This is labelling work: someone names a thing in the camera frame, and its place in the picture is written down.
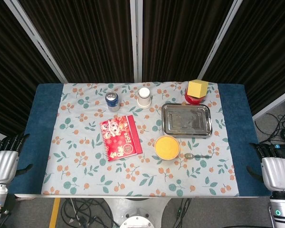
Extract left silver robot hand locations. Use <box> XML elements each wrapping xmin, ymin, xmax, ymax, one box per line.
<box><xmin>0</xmin><ymin>133</ymin><xmax>34</xmax><ymax>184</ymax></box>

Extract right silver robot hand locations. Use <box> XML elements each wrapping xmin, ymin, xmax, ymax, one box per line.
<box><xmin>246</xmin><ymin>142</ymin><xmax>285</xmax><ymax>192</ymax></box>

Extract small metal spoon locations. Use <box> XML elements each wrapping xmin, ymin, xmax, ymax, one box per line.
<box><xmin>184</xmin><ymin>152</ymin><xmax>212</xmax><ymax>159</ymax></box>

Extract red round bowl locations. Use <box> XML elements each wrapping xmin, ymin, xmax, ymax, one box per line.
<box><xmin>184</xmin><ymin>89</ymin><xmax>208</xmax><ymax>105</ymax></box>

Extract yellow bowl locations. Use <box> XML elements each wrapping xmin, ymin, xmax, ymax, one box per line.
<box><xmin>154</xmin><ymin>135</ymin><xmax>181</xmax><ymax>160</ymax></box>

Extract blue table cover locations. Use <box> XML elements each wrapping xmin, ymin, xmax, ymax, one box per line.
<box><xmin>9</xmin><ymin>83</ymin><xmax>272</xmax><ymax>198</ymax></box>

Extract yellow floor tape strip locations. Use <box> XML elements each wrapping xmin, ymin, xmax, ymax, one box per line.
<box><xmin>48</xmin><ymin>198</ymin><xmax>61</xmax><ymax>228</ymax></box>

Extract floral grey tablecloth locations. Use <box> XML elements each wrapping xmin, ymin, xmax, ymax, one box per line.
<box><xmin>41</xmin><ymin>81</ymin><xmax>240</xmax><ymax>197</ymax></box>

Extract dark corrugated partition panel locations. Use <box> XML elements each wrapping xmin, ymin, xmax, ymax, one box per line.
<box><xmin>0</xmin><ymin>0</ymin><xmax>60</xmax><ymax>141</ymax></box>
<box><xmin>18</xmin><ymin>0</ymin><xmax>135</xmax><ymax>84</ymax></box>
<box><xmin>203</xmin><ymin>0</ymin><xmax>285</xmax><ymax>115</ymax></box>
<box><xmin>142</xmin><ymin>0</ymin><xmax>234</xmax><ymax>83</ymax></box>

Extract rectangular steel tray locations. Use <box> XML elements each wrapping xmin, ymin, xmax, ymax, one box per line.
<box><xmin>161</xmin><ymin>103</ymin><xmax>213</xmax><ymax>138</ymax></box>

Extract yellow cube block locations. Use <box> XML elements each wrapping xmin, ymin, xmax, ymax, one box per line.
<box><xmin>188</xmin><ymin>80</ymin><xmax>209</xmax><ymax>98</ymax></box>

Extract red spiral desk calendar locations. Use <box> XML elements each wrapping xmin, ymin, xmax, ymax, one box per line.
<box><xmin>99</xmin><ymin>114</ymin><xmax>143</xmax><ymax>162</ymax></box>

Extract blue soda can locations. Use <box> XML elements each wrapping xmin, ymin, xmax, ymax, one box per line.
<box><xmin>105</xmin><ymin>91</ymin><xmax>121</xmax><ymax>112</ymax></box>

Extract white upturned paper cup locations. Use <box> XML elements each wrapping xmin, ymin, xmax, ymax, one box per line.
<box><xmin>136</xmin><ymin>87</ymin><xmax>152</xmax><ymax>109</ymax></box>

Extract black coiled floor cables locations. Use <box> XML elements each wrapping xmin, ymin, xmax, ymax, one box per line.
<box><xmin>254</xmin><ymin>113</ymin><xmax>285</xmax><ymax>143</ymax></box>

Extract white partition frame post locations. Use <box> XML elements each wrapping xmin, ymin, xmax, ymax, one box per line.
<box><xmin>3</xmin><ymin>0</ymin><xmax>68</xmax><ymax>84</ymax></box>
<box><xmin>130</xmin><ymin>0</ymin><xmax>143</xmax><ymax>83</ymax></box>
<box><xmin>197</xmin><ymin>0</ymin><xmax>243</xmax><ymax>80</ymax></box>
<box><xmin>251</xmin><ymin>86</ymin><xmax>285</xmax><ymax>121</ymax></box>

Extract black tangled floor cables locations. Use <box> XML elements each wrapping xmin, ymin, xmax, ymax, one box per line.
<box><xmin>61</xmin><ymin>198</ymin><xmax>117</xmax><ymax>228</ymax></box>

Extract black cable with green light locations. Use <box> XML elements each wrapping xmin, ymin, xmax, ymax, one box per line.
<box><xmin>174</xmin><ymin>198</ymin><xmax>193</xmax><ymax>228</ymax></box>

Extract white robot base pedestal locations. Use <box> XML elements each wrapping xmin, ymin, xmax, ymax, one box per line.
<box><xmin>102</xmin><ymin>198</ymin><xmax>174</xmax><ymax>228</ymax></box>

